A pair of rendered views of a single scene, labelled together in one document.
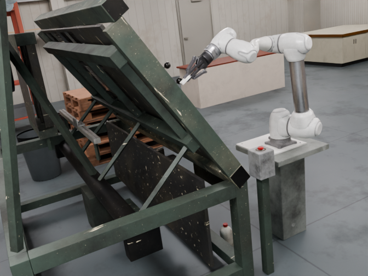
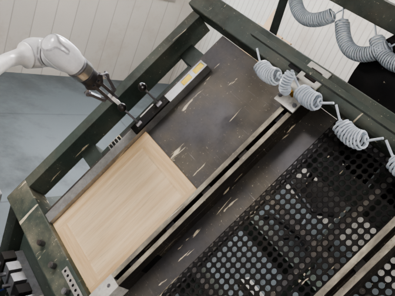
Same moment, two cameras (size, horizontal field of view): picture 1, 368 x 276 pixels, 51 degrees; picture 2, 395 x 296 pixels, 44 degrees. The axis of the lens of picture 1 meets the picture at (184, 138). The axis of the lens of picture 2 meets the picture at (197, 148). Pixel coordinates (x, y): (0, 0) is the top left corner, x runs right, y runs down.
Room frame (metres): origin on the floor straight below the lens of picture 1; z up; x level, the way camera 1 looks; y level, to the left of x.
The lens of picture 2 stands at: (4.11, -0.34, 2.31)
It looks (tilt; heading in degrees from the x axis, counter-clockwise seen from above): 26 degrees down; 159
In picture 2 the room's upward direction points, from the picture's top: 23 degrees clockwise
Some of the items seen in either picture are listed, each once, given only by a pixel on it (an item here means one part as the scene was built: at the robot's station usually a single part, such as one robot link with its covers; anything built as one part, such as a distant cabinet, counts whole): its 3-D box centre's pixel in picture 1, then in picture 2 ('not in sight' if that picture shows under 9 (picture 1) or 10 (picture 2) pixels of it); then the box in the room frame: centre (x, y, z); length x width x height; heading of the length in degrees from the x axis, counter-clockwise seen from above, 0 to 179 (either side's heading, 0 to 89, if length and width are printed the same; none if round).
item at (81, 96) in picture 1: (117, 117); not in sight; (5.45, 0.92, 0.46); 1.30 x 0.89 x 0.92; 117
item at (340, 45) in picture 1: (343, 44); not in sight; (10.65, -4.64, 0.40); 2.13 x 1.72 x 0.80; 117
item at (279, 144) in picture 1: (278, 139); not in sight; (2.81, -0.73, 0.79); 0.22 x 0.18 x 0.06; 26
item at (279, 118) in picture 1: (280, 122); not in sight; (2.79, -0.74, 0.93); 0.18 x 0.16 x 0.22; 44
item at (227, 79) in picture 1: (233, 76); not in sight; (7.95, -1.16, 0.38); 2.19 x 0.70 x 0.77; 117
